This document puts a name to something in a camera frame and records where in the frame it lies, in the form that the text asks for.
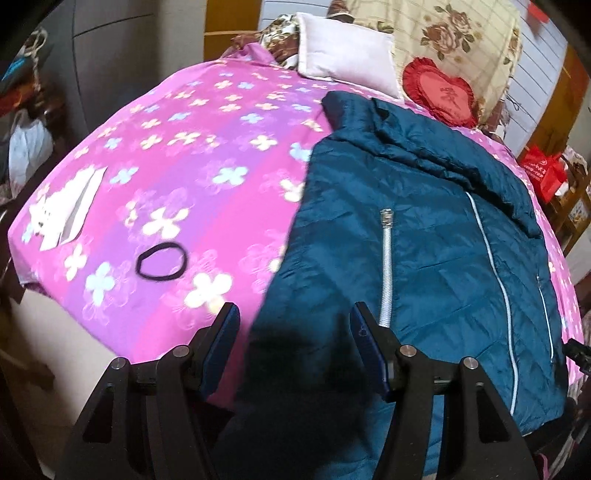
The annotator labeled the teal quilted jacket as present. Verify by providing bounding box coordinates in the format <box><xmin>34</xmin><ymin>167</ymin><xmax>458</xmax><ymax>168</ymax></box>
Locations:
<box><xmin>215</xmin><ymin>91</ymin><xmax>570</xmax><ymax>480</ymax></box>

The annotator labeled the white paper sheet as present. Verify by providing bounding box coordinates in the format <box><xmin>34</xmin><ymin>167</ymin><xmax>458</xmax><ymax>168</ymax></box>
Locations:
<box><xmin>28</xmin><ymin>167</ymin><xmax>108</xmax><ymax>252</ymax></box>

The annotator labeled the yellow wooden panel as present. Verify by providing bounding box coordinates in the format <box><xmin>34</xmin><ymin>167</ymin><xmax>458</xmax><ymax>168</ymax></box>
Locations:
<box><xmin>204</xmin><ymin>0</ymin><xmax>264</xmax><ymax>61</ymax></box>

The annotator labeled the pile of colourful clothes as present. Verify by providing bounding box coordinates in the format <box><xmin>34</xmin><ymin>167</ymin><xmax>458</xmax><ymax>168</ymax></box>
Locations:
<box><xmin>0</xmin><ymin>28</ymin><xmax>61</xmax><ymax>116</ymax></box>

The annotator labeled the red heart cushion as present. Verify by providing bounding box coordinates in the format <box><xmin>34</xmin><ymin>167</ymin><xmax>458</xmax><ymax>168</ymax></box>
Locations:
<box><xmin>402</xmin><ymin>56</ymin><xmax>478</xmax><ymax>128</ymax></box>

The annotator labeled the black hair tie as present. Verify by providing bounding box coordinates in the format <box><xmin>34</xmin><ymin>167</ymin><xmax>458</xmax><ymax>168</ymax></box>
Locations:
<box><xmin>135</xmin><ymin>241</ymin><xmax>188</xmax><ymax>280</ymax></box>

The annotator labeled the wooden shelf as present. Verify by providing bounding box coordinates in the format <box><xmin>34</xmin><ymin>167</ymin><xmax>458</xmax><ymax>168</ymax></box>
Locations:
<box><xmin>545</xmin><ymin>152</ymin><xmax>591</xmax><ymax>252</ymax></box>

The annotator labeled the white pillow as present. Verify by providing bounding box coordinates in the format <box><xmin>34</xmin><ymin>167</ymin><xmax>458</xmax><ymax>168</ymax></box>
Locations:
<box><xmin>295</xmin><ymin>12</ymin><xmax>402</xmax><ymax>99</ymax></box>

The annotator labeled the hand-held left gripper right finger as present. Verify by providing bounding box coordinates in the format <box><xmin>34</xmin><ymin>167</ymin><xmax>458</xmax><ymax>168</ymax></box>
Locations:
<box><xmin>349</xmin><ymin>302</ymin><xmax>539</xmax><ymax>480</ymax></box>

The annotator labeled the red gift bag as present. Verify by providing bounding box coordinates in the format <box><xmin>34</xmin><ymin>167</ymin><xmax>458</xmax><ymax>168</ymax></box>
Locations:
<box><xmin>521</xmin><ymin>144</ymin><xmax>568</xmax><ymax>204</ymax></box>

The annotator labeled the cream rose-print blanket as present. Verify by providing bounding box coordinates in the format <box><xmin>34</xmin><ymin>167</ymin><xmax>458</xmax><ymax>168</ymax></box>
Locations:
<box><xmin>344</xmin><ymin>0</ymin><xmax>525</xmax><ymax>130</ymax></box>

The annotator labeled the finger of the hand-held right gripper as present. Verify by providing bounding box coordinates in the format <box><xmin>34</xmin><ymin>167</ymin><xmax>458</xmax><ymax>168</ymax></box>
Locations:
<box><xmin>561</xmin><ymin>339</ymin><xmax>591</xmax><ymax>367</ymax></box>

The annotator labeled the white plastic bag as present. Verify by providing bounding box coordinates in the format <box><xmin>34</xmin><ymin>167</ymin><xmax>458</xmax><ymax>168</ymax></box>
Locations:
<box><xmin>8</xmin><ymin>111</ymin><xmax>54</xmax><ymax>185</ymax></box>

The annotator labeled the brown floral cloth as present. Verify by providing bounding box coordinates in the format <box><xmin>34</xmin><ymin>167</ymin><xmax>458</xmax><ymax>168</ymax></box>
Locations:
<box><xmin>231</xmin><ymin>14</ymin><xmax>305</xmax><ymax>70</ymax></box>

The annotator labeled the pink floral bedsheet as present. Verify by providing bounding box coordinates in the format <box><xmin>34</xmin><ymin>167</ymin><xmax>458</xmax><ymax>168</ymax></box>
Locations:
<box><xmin>10</xmin><ymin>44</ymin><xmax>585</xmax><ymax>398</ymax></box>

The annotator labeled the grey wardrobe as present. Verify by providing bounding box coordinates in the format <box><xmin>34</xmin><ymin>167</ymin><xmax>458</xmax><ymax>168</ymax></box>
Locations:
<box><xmin>60</xmin><ymin>0</ymin><xmax>208</xmax><ymax>139</ymax></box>

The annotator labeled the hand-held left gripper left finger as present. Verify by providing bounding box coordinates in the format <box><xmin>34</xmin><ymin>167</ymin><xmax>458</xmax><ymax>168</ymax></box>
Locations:
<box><xmin>58</xmin><ymin>302</ymin><xmax>241</xmax><ymax>480</ymax></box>

